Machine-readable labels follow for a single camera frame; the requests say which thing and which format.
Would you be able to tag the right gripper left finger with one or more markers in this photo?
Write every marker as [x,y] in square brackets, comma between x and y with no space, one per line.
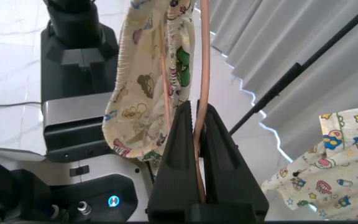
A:
[176,174]

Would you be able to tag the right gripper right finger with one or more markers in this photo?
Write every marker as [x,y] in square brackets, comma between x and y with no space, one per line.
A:
[232,180]

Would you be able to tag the cream printed garment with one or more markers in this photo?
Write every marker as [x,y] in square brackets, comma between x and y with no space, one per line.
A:
[135,93]
[337,168]

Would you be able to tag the pink clothes hanger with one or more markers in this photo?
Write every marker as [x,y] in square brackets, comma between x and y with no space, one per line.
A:
[205,62]

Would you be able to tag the black clothes rack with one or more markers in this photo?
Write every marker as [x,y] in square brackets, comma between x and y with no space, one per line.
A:
[291,74]

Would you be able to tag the white curtain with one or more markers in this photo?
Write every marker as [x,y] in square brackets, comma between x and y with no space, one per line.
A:
[291,31]

